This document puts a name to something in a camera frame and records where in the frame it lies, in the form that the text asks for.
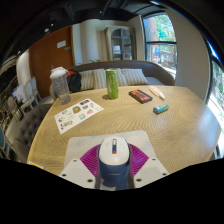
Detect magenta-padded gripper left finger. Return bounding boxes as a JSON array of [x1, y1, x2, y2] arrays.
[[59, 143, 102, 188]]

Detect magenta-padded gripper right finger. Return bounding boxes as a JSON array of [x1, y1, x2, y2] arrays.
[[127, 143, 170, 189]]

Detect white and blue computer mouse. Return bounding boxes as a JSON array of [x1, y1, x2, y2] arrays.
[[95, 136, 132, 191]]

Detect cloud print mouse pad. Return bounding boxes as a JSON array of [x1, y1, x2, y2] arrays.
[[63, 130, 157, 168]]

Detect white sticker sheet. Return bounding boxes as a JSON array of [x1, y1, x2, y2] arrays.
[[53, 98, 105, 135]]

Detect green and blue small pack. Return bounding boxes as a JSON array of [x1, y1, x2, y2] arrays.
[[152, 103, 170, 115]]

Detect grey tufted chair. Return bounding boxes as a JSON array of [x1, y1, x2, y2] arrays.
[[13, 103, 54, 158]]

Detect black box with orange print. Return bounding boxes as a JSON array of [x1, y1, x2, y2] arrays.
[[128, 89, 154, 104]]

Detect small white tube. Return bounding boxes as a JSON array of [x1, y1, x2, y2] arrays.
[[148, 85, 166, 101]]

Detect clear shaker bottle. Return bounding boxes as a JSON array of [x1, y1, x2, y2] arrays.
[[49, 66, 72, 106]]

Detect black bag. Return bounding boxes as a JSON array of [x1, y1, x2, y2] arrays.
[[66, 69, 83, 94]]

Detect striped cushion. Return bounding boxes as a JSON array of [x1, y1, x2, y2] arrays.
[[79, 69, 96, 91], [117, 68, 150, 87], [92, 68, 108, 90]]

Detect green drink can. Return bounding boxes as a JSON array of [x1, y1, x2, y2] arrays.
[[105, 68, 120, 100]]

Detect group of white chairs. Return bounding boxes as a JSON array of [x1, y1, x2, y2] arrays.
[[14, 76, 43, 108]]

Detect grey curved sofa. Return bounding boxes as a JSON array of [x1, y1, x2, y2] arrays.
[[49, 60, 176, 98]]

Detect curved side window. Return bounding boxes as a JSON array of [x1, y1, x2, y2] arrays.
[[206, 59, 224, 134]]

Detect brown wooden door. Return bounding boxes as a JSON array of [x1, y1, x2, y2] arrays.
[[29, 25, 75, 98]]

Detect black framed window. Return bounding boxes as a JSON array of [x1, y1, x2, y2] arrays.
[[143, 13, 178, 79]]

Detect white door sign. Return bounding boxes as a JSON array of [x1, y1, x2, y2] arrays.
[[56, 39, 67, 49]]

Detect glass door cabinet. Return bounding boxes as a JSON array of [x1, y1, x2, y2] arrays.
[[104, 25, 137, 62]]

